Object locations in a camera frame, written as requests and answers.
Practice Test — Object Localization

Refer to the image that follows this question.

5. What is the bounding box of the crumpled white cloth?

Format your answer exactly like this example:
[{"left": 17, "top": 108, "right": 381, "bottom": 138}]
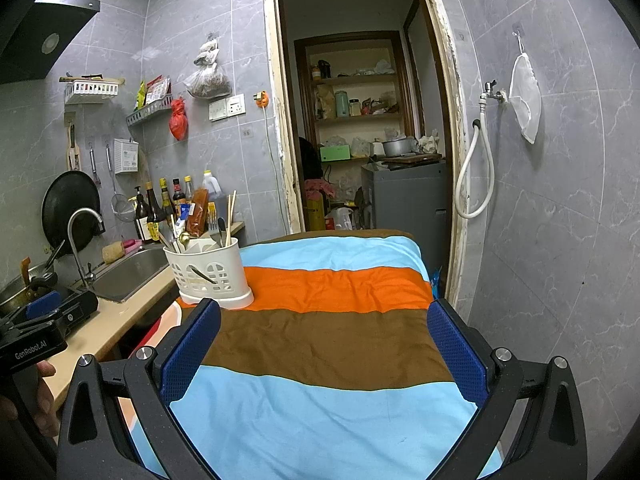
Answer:
[{"left": 416, "top": 130, "right": 441, "bottom": 155}]

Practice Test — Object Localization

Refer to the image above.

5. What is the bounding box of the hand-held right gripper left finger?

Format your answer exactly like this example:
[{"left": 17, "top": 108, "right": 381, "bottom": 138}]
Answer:
[{"left": 56, "top": 299, "right": 222, "bottom": 480}]

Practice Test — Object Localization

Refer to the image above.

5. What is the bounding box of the large oil jug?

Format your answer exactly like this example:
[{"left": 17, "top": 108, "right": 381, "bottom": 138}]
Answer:
[{"left": 201, "top": 170, "right": 225, "bottom": 221}]

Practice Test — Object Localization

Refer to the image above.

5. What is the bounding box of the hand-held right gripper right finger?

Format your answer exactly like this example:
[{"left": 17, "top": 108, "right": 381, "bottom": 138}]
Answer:
[{"left": 425, "top": 298, "right": 588, "bottom": 480}]

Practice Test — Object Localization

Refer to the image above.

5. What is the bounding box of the steel cooking pot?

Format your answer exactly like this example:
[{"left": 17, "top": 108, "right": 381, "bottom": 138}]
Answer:
[{"left": 0, "top": 260, "right": 56, "bottom": 317}]

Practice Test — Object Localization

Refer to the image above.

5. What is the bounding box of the wooden shelf unit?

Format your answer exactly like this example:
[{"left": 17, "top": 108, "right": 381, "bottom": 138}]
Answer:
[{"left": 293, "top": 30, "right": 416, "bottom": 234}]

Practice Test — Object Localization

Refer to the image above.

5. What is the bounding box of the white wall-mounted box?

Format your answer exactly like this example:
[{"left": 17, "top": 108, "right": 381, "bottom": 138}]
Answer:
[{"left": 113, "top": 138, "right": 140, "bottom": 175}]

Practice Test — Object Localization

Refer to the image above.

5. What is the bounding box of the striped blanket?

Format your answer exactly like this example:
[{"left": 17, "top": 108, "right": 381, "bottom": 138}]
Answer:
[{"left": 120, "top": 230, "right": 504, "bottom": 480}]

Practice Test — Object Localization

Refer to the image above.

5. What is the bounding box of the steel faucet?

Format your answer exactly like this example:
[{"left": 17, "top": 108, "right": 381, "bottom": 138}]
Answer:
[{"left": 67, "top": 207, "right": 106, "bottom": 291}]

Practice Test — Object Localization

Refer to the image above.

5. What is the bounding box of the wooden door frame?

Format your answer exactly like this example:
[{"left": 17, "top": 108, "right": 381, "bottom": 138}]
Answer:
[{"left": 263, "top": 0, "right": 469, "bottom": 307}]

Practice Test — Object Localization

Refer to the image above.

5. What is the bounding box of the metal strainer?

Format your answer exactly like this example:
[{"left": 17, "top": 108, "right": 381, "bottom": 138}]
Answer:
[{"left": 104, "top": 144, "right": 132, "bottom": 224}]

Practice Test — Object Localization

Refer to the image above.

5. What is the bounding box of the black range hood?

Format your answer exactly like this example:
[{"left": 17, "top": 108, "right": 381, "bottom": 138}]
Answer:
[{"left": 0, "top": 0, "right": 104, "bottom": 86}]

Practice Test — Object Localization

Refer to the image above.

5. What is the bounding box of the hanging metal peeler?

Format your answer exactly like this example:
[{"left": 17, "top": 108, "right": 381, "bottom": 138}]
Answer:
[{"left": 88, "top": 142, "right": 103, "bottom": 189}]

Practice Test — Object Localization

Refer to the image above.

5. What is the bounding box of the grey wall shelf basket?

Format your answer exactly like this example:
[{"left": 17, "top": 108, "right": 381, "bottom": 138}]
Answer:
[{"left": 125, "top": 94, "right": 175, "bottom": 129}]

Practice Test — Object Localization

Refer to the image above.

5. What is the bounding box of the white power cable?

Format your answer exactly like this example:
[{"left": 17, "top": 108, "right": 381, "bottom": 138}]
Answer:
[{"left": 263, "top": 107, "right": 281, "bottom": 234}]

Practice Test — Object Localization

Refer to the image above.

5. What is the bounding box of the clear bag of dried goods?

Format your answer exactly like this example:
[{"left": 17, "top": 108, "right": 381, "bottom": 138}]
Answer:
[{"left": 183, "top": 32, "right": 233, "bottom": 100}]

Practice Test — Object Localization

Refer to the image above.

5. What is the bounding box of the soy sauce bottle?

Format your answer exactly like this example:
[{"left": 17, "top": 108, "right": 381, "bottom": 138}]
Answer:
[{"left": 145, "top": 181, "right": 166, "bottom": 241}]

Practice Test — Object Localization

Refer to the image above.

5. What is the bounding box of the yellow container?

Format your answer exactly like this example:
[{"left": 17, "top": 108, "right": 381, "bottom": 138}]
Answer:
[{"left": 305, "top": 195, "right": 335, "bottom": 234}]

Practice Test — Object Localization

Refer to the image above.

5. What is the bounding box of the red snack packet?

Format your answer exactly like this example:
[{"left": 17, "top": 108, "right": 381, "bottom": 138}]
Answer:
[{"left": 146, "top": 75, "right": 172, "bottom": 104}]

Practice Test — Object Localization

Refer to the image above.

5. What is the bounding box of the dark pump bottle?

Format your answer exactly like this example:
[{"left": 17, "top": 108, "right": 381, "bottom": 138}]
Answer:
[{"left": 134, "top": 186, "right": 154, "bottom": 242}]

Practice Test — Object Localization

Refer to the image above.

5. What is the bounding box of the white utensil caddy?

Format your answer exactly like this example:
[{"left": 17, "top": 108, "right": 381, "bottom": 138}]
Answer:
[{"left": 163, "top": 236, "right": 255, "bottom": 311}]

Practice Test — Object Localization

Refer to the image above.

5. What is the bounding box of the black wok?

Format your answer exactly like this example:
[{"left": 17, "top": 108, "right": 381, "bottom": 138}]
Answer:
[{"left": 41, "top": 170, "right": 103, "bottom": 260}]

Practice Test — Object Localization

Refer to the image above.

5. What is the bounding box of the steel sink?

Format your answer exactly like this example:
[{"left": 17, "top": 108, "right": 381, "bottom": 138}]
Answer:
[{"left": 75, "top": 242, "right": 176, "bottom": 305}]

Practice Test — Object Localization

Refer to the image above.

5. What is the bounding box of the person's left hand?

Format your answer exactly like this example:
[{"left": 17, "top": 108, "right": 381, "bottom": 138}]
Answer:
[{"left": 27, "top": 359, "right": 62, "bottom": 440}]

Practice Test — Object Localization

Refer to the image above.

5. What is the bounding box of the grey washing machine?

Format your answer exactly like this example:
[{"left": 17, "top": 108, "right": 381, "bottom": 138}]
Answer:
[{"left": 361, "top": 160, "right": 450, "bottom": 241}]

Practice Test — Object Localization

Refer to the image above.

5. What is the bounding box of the red chili powder bag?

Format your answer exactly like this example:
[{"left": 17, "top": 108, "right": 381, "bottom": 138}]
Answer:
[{"left": 189, "top": 187, "right": 211, "bottom": 239}]

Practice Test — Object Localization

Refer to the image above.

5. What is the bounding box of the white wall basket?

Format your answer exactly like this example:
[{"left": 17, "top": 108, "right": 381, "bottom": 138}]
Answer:
[{"left": 64, "top": 80, "right": 120, "bottom": 106}]

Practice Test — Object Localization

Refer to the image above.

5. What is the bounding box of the metal wall tap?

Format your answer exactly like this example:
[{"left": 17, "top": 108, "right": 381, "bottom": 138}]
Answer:
[{"left": 478, "top": 79, "right": 506, "bottom": 106}]

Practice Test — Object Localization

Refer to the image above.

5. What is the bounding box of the white mesh bag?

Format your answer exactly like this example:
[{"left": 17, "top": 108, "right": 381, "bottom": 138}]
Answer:
[{"left": 508, "top": 32, "right": 543, "bottom": 145}]

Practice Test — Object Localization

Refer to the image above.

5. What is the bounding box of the red plastic bag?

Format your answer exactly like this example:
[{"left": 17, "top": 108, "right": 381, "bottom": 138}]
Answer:
[{"left": 169, "top": 98, "right": 190, "bottom": 142}]

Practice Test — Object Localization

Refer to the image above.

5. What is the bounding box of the yellow-capped dark bottle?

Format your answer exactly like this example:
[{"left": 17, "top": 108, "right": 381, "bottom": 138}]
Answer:
[{"left": 159, "top": 177, "right": 177, "bottom": 221}]

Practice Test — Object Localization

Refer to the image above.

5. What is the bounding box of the metal pot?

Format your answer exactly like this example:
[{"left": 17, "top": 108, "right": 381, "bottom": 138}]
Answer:
[{"left": 381, "top": 137, "right": 412, "bottom": 158}]

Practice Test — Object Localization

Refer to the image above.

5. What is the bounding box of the wooden rolling pin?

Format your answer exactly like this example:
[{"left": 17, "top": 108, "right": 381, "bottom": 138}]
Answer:
[{"left": 58, "top": 75, "right": 125, "bottom": 86}]

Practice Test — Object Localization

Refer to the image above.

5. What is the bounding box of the white hose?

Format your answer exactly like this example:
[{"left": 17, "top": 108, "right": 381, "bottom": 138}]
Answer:
[{"left": 454, "top": 102, "right": 496, "bottom": 220}]

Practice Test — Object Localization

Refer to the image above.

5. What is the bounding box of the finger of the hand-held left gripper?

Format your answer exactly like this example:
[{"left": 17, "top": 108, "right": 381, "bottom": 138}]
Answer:
[{"left": 0, "top": 290, "right": 65, "bottom": 333}]

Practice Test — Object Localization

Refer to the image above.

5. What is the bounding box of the wooden cutting board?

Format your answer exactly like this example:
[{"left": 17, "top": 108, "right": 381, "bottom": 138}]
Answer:
[{"left": 370, "top": 152, "right": 446, "bottom": 165}]

